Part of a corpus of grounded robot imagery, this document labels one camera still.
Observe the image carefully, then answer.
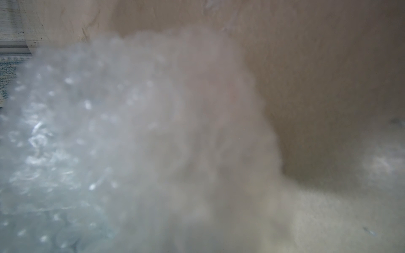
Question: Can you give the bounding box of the clear bubble wrap sheet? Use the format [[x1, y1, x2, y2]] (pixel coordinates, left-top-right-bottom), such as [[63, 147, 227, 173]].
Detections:
[[0, 25, 405, 253]]

